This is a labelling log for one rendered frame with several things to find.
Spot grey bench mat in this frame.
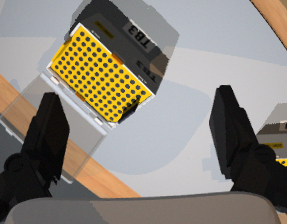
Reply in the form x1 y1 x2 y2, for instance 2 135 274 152
0 0 287 197

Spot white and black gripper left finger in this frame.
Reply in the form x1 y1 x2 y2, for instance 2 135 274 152
0 92 70 222

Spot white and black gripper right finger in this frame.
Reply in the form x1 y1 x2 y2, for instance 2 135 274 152
209 85 287 215

